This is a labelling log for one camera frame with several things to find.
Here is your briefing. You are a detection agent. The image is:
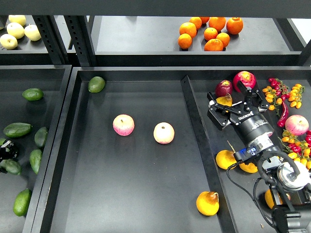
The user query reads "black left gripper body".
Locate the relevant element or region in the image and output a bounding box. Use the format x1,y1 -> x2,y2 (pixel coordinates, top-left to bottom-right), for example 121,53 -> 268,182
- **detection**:
0,140 -> 19,162

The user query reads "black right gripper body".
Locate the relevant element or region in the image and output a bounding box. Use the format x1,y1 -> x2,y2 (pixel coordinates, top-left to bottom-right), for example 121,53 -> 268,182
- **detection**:
207,106 -> 274,146

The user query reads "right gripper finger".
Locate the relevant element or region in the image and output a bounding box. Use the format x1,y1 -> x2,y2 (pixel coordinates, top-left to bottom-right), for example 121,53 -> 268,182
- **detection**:
237,81 -> 270,112
207,92 -> 240,114

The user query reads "dark green avocado tray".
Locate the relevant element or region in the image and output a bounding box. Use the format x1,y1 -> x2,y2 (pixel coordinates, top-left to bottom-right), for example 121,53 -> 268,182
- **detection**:
0,159 -> 22,175

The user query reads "yellow pear tray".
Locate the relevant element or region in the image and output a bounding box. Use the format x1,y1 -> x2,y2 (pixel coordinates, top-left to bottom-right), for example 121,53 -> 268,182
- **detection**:
196,191 -> 220,216

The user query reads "dark avocado left middle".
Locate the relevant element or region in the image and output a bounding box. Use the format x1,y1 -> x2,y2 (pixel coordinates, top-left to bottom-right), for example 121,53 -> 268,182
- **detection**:
3,122 -> 33,138

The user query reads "green avocado lower edge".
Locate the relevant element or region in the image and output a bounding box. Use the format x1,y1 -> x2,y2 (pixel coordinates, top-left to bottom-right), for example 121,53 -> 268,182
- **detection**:
29,149 -> 43,174

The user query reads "dark avocado tray edge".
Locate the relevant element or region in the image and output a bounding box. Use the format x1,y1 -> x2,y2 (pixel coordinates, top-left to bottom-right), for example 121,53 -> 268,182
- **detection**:
34,127 -> 48,149

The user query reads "yellow pear behind wrist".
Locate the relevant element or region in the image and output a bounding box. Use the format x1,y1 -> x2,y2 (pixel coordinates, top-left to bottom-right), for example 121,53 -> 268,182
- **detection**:
239,163 -> 258,173

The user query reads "bright green avocado bottom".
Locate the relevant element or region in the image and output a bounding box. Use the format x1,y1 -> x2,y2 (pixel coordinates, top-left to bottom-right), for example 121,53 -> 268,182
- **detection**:
13,188 -> 32,216

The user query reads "green avocado upper left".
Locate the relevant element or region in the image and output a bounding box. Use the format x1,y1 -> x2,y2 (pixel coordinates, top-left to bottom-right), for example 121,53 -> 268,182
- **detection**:
22,88 -> 44,101

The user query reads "pale yellow pear front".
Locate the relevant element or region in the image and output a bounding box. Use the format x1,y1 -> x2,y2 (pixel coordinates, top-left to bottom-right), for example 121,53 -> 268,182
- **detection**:
0,34 -> 18,50

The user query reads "green avocado tray corner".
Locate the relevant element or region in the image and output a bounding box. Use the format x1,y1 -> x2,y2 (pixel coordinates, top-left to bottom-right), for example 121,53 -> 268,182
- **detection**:
88,76 -> 105,93

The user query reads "pale yellow pear right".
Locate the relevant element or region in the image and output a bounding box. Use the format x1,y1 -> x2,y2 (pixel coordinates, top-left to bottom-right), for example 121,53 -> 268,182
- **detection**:
24,24 -> 41,41

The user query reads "bright red apple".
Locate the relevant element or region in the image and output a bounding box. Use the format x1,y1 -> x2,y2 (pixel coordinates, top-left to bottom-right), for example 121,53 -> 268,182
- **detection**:
232,71 -> 257,92

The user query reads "dark purple apple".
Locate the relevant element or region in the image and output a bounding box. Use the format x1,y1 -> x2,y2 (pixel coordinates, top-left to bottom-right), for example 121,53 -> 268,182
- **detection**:
215,80 -> 233,97

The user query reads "orange cherry tomato cluster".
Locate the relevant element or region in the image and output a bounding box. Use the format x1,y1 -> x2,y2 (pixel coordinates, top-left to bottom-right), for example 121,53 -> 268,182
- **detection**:
262,86 -> 283,111

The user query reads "red chili pepper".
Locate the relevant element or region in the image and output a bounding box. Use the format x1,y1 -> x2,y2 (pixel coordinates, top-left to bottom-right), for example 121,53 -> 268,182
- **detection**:
277,102 -> 289,127

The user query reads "pink apple right tray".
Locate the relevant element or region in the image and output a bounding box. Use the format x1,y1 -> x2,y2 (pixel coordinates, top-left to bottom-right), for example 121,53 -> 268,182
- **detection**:
285,115 -> 309,136

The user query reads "yellow cherry tomato cluster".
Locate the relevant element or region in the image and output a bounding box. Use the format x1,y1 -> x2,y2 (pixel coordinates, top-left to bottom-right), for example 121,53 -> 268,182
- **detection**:
288,83 -> 304,109

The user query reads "mixed cherry tomato pile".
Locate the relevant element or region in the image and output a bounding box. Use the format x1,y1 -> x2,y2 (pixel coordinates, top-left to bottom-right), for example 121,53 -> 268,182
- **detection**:
279,130 -> 311,170

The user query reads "orange front centre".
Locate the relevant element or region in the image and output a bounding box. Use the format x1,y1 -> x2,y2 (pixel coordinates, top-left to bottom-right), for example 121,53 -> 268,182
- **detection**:
204,38 -> 224,51

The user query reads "orange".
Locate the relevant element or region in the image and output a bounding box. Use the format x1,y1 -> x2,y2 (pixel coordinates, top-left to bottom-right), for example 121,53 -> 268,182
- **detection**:
179,22 -> 197,38
189,17 -> 202,30
204,38 -> 224,51
177,33 -> 192,50
216,33 -> 230,48
226,17 -> 243,35
204,27 -> 218,41

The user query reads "black left tray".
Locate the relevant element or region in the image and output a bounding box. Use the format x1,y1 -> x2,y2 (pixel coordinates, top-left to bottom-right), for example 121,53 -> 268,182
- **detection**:
0,65 -> 71,233

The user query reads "black tray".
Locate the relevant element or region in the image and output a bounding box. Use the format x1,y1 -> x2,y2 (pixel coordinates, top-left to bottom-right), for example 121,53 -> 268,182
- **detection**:
0,65 -> 71,233
180,70 -> 311,233
24,67 -> 238,233

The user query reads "pale pink apple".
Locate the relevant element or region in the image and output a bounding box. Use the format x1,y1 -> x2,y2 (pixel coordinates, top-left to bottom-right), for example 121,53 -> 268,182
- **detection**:
153,122 -> 175,144

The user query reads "orange front right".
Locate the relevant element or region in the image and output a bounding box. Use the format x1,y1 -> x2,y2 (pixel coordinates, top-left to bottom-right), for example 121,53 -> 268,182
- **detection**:
216,33 -> 230,48

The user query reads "orange front left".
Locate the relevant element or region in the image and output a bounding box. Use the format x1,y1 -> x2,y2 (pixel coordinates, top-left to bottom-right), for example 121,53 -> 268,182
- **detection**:
177,33 -> 192,50

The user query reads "orange far right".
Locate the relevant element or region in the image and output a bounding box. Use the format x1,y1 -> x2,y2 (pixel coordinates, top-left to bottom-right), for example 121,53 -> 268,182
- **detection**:
226,17 -> 243,35

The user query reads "orange upper left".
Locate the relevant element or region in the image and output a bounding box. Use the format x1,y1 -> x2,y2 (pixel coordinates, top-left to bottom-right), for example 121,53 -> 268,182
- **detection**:
179,22 -> 197,38

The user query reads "orange back large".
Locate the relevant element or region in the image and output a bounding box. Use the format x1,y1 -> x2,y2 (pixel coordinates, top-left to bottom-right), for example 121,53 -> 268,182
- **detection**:
208,17 -> 226,32

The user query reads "orange back left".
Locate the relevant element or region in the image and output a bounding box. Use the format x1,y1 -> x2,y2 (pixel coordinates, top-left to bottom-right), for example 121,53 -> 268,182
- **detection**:
189,17 -> 202,30

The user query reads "black right tray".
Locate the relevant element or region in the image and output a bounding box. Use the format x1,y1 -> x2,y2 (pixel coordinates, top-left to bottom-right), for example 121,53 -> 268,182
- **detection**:
180,70 -> 311,233

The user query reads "pink red apple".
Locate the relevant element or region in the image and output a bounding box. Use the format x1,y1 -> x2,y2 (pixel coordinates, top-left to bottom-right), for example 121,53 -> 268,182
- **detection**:
113,114 -> 135,136

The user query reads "black centre tray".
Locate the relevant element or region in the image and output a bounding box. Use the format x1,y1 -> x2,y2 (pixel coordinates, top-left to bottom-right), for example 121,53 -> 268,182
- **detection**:
24,67 -> 238,233

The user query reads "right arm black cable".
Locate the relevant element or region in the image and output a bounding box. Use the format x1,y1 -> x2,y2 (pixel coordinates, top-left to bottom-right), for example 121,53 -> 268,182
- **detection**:
225,161 -> 277,226

